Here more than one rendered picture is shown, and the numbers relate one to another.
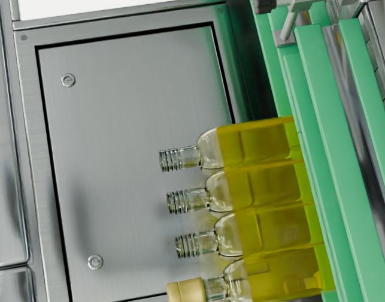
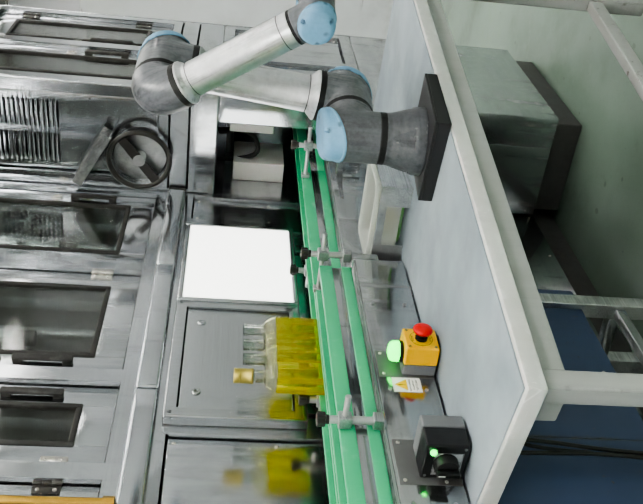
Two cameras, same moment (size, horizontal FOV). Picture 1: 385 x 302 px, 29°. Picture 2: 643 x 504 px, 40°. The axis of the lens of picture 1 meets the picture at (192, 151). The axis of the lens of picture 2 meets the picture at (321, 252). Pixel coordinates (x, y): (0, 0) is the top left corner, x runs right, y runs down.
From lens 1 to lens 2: 1.47 m
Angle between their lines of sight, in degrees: 40
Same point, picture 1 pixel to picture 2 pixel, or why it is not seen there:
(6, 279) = (143, 391)
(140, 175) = (231, 363)
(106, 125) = (217, 342)
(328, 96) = (329, 286)
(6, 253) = (146, 381)
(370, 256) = (335, 335)
